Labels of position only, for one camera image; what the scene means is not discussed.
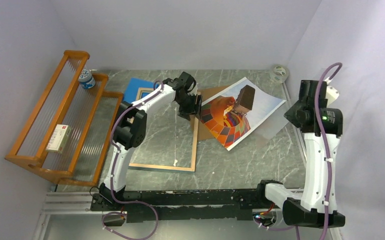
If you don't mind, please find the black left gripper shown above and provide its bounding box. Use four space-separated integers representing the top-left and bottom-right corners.
176 94 203 122

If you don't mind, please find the hot air balloon photo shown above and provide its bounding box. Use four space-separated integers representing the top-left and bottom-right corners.
201 77 286 151

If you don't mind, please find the blue wooden picture frame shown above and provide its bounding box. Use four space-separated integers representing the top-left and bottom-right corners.
129 86 199 173

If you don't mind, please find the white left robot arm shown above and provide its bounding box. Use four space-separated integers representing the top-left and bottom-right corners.
99 72 202 210

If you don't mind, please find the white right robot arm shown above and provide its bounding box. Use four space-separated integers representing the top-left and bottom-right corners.
255 80 346 229

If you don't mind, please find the brown cardboard backing board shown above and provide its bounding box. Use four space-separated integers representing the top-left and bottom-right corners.
197 85 229 141

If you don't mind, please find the clear tape roll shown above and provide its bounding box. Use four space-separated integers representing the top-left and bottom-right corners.
268 64 290 84

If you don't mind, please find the blue white round tin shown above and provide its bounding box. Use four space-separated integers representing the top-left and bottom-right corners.
78 68 96 90

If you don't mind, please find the orange wooden rack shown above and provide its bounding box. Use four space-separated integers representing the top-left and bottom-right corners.
5 50 123 187

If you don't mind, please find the white medicine box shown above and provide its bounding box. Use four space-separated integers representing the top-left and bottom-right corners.
45 124 72 154

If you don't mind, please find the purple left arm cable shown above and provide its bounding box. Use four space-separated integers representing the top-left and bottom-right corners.
101 80 165 240

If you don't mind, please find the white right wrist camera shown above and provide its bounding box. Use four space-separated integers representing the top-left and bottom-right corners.
324 77 340 106

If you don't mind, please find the aluminium extrusion table rail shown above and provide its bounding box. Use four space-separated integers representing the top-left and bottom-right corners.
32 192 108 240

